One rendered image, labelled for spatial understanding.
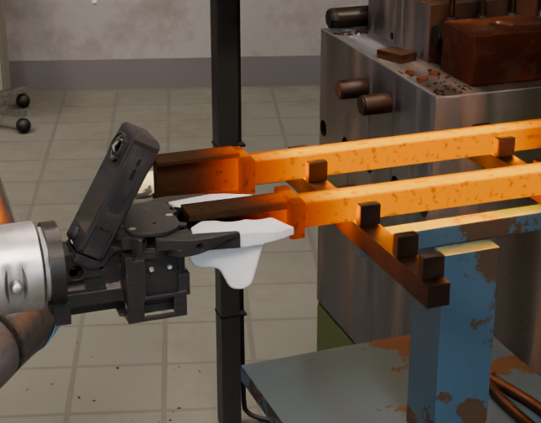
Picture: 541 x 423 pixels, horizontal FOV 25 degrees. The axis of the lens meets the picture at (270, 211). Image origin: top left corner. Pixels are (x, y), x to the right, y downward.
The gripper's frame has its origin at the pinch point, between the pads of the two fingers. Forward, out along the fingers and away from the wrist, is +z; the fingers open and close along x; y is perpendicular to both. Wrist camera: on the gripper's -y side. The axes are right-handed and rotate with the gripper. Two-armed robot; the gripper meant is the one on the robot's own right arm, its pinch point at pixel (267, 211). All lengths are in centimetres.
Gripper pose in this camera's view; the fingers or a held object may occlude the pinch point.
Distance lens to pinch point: 108.2
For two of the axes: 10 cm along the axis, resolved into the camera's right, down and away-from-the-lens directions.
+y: 0.0, 9.3, 3.7
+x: 3.4, 3.5, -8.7
